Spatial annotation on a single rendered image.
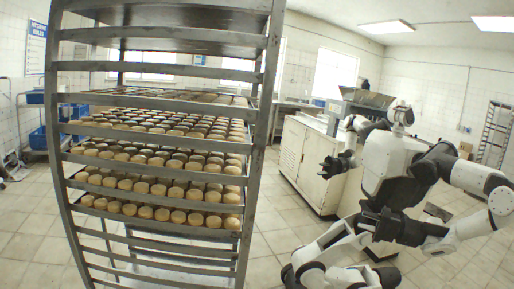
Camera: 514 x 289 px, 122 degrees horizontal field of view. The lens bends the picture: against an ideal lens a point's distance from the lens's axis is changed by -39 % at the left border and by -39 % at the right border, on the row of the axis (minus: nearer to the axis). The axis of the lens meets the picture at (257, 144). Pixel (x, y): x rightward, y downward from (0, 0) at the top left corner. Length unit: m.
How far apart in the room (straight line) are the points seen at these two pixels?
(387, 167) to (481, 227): 0.39
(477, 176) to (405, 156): 0.28
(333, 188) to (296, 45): 3.96
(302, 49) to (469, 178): 5.12
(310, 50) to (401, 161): 5.00
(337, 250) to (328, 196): 1.20
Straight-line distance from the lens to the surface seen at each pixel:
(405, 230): 0.77
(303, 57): 5.60
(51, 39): 0.76
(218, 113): 0.57
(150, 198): 0.70
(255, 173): 0.58
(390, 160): 0.89
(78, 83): 5.14
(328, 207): 2.30
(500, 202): 0.72
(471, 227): 0.77
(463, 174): 0.78
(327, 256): 1.08
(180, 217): 0.75
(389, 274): 1.46
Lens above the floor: 1.22
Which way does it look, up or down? 15 degrees down
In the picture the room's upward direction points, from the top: 8 degrees clockwise
